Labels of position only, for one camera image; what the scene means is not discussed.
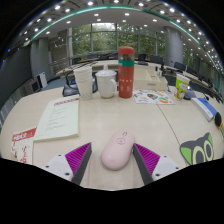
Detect cream cardboard box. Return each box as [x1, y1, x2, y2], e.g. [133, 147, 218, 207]
[133, 68, 169, 92]

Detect red thermos bottle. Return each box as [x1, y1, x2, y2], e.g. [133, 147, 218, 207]
[117, 45, 136, 99]

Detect pink computer mouse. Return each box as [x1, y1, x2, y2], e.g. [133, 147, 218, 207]
[100, 129, 137, 171]

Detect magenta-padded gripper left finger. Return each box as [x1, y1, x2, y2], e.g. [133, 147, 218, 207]
[43, 142, 93, 187]

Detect dark office chairs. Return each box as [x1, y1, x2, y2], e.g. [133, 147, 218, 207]
[71, 52, 224, 91]

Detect white lidded mug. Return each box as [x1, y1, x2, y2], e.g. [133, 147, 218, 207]
[95, 64, 119, 99]

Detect white paper cup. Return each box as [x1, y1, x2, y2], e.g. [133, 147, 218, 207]
[73, 65, 94, 101]

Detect black gooseneck desk microphone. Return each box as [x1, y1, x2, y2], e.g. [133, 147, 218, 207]
[183, 87, 198, 101]
[62, 70, 98, 98]

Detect owl-shaped dark mouse pad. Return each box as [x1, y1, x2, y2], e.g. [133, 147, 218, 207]
[179, 131, 215, 166]

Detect ceiling lights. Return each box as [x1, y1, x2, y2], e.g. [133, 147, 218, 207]
[6, 0, 224, 68]

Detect colourful sticker sheet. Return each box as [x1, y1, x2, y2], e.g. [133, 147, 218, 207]
[132, 89, 176, 106]

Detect blue and white book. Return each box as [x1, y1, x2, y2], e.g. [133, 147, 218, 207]
[190, 96, 219, 122]

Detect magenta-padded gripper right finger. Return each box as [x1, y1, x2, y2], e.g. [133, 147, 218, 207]
[132, 142, 184, 186]

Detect green-printed paper cup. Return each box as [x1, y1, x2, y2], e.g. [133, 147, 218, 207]
[173, 73, 191, 100]

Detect black handheld microphone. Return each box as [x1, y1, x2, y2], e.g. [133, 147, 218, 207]
[214, 111, 224, 135]

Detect pale yellow booklet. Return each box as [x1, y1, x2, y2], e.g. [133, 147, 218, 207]
[33, 94, 81, 142]

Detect long curved conference desk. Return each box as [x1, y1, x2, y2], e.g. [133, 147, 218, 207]
[54, 59, 224, 101]

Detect red and white magazine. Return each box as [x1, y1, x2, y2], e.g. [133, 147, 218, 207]
[10, 126, 38, 165]

